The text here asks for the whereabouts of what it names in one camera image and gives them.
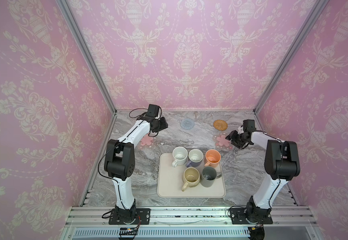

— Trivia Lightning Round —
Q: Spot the pink flower coaster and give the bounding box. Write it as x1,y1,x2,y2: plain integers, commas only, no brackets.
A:
213,133,233,151
139,135,154,149

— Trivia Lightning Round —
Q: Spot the tan rattan round coaster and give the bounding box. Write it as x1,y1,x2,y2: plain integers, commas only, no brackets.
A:
213,120,228,131

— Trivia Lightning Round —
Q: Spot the blue woven round coaster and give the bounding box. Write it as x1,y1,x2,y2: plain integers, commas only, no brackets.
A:
180,119,195,130

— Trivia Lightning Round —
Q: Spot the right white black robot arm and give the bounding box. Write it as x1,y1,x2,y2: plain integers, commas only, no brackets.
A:
225,131,300,224

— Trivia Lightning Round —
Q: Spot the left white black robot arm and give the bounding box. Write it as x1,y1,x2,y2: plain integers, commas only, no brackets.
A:
103,116,168,224

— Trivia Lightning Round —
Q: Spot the orange ceramic mug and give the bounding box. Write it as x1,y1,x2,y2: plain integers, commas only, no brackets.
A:
204,150,221,168

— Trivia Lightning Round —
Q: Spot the white ceramic mug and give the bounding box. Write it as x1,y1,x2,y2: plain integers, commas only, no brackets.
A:
171,147,188,168

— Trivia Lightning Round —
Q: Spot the lavender ceramic mug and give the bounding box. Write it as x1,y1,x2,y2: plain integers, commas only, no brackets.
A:
186,149,204,168

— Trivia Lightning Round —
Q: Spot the grey green ceramic mug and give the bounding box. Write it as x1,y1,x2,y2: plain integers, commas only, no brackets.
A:
201,166,222,188

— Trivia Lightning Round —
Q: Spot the beige rectangular tray mat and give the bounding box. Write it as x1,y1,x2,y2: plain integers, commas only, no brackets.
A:
157,153,226,198

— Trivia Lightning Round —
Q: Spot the yellow ceramic mug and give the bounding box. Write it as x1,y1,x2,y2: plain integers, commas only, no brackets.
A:
182,167,201,192

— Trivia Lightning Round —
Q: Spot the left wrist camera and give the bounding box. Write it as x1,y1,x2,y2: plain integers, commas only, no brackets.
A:
146,104,161,118

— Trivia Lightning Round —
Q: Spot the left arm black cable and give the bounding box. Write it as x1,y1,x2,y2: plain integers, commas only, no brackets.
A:
128,107,149,119

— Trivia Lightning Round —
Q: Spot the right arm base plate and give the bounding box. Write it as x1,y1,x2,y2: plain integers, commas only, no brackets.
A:
228,206,273,225

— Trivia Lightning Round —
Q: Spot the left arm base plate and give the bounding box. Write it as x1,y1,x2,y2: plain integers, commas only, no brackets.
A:
108,208,151,225

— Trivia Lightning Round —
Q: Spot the aluminium front rail frame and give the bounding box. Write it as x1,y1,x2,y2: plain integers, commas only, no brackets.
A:
60,206,324,240

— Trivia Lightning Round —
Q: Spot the left aluminium corner post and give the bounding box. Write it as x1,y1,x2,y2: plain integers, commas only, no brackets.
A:
56,0,117,116

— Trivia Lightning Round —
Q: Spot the aluminium corner post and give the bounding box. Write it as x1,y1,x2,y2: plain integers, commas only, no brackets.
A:
253,0,329,117
56,0,117,116

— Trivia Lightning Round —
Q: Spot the right aluminium corner post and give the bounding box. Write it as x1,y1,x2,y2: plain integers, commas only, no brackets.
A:
253,0,329,117

